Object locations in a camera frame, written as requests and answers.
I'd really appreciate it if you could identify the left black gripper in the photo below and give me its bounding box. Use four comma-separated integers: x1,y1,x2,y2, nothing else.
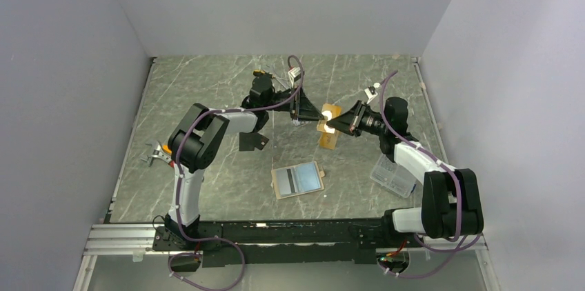
264,85,325,123

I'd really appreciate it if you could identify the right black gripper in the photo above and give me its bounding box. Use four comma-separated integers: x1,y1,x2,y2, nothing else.
327,101,389,137

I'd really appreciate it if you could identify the orange credit card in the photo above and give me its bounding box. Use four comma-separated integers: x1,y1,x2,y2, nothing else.
319,130,339,150
317,103,341,134

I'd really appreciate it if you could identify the black credit card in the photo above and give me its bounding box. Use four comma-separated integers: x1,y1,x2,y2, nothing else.
239,132,269,152

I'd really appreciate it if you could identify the blue credit card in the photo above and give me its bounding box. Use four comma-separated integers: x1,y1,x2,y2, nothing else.
295,162,321,193

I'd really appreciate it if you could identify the beige leather card holder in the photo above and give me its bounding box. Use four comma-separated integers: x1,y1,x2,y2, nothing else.
271,161,325,200

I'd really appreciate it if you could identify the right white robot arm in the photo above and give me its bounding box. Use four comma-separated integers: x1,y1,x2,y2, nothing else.
326,97,484,246

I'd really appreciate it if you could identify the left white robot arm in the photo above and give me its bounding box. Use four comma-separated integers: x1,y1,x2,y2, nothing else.
164,71,324,250

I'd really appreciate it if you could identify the clear plastic screw box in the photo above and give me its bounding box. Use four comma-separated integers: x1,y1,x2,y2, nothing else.
370,154,417,198

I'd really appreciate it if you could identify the red adjustable wrench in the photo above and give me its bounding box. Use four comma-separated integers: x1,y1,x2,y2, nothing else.
139,139,174,167

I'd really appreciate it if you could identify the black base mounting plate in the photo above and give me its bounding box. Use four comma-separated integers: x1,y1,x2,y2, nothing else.
152,218,418,268

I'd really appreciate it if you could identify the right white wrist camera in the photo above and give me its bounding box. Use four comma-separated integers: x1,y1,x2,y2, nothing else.
364,83,381,104

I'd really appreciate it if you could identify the aluminium frame rail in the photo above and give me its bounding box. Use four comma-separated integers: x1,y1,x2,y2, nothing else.
74,222,501,290

